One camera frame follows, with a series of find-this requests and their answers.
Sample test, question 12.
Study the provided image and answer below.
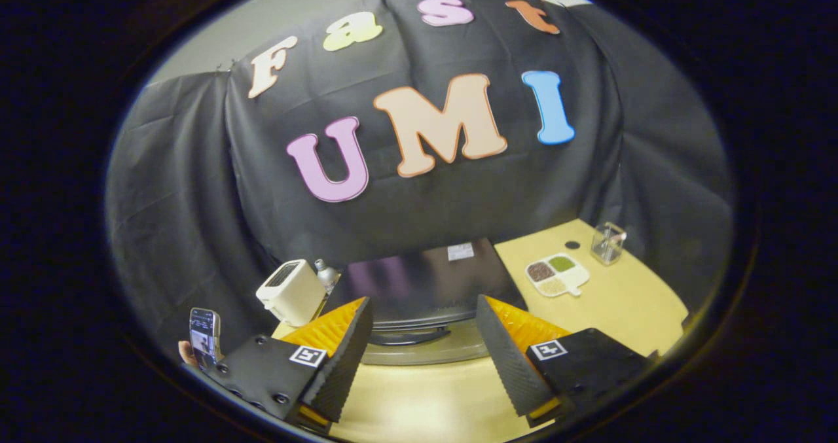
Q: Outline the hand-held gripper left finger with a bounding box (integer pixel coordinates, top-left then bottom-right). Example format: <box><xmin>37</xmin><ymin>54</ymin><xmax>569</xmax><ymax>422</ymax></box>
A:
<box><xmin>204</xmin><ymin>297</ymin><xmax>374</xmax><ymax>431</ymax></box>

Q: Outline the black toaster oven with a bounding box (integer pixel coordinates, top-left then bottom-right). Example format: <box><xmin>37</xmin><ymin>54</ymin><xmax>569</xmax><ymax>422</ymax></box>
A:
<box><xmin>325</xmin><ymin>237</ymin><xmax>528</xmax><ymax>366</ymax></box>

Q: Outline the divided white dish of grains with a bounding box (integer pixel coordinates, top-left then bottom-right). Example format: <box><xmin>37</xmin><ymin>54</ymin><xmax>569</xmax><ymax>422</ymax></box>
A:
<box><xmin>525</xmin><ymin>253</ymin><xmax>591</xmax><ymax>298</ymax></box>

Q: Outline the white pop-up toaster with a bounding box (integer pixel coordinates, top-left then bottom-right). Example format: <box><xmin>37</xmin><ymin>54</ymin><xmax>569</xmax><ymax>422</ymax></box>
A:
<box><xmin>255</xmin><ymin>259</ymin><xmax>326</xmax><ymax>327</ymax></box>

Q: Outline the clear utensil holder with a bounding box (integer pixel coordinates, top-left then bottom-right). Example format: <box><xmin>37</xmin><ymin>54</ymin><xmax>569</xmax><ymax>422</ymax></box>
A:
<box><xmin>591</xmin><ymin>222</ymin><xmax>628</xmax><ymax>265</ymax></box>

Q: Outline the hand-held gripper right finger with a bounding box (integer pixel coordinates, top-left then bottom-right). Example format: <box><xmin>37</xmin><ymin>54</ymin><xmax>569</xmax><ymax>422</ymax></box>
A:
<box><xmin>476</xmin><ymin>294</ymin><xmax>655</xmax><ymax>429</ymax></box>

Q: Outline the smartphone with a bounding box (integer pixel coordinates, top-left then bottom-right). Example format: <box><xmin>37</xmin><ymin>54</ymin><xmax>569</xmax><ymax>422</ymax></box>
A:
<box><xmin>189</xmin><ymin>308</ymin><xmax>221</xmax><ymax>370</ymax></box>

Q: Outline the small silver metal object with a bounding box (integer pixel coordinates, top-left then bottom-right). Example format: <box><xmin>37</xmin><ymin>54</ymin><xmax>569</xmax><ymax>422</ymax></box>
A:
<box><xmin>314</xmin><ymin>258</ymin><xmax>340</xmax><ymax>288</ymax></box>

